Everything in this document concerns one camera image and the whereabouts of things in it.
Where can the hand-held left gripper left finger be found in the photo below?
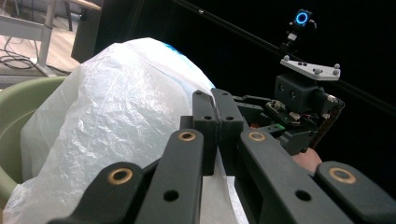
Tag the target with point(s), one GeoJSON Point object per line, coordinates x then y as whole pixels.
{"type": "Point", "coordinates": [204, 124]}

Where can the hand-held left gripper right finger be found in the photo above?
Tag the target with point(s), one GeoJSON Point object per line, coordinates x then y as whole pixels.
{"type": "Point", "coordinates": [230, 121]}

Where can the white plastic bag blue strip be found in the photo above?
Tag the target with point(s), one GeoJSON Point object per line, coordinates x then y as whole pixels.
{"type": "Point", "coordinates": [109, 109]}

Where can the green plastic bin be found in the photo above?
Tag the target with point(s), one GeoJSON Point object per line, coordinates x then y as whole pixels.
{"type": "Point", "coordinates": [18, 102]}

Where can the dark curtain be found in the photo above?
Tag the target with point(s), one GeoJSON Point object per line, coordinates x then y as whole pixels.
{"type": "Point", "coordinates": [249, 62]}

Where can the black metal rod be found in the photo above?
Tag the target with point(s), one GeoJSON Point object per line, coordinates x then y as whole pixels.
{"type": "Point", "coordinates": [236, 28]}

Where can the white metal desk frame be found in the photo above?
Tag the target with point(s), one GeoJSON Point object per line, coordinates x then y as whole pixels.
{"type": "Point", "coordinates": [18, 29]}

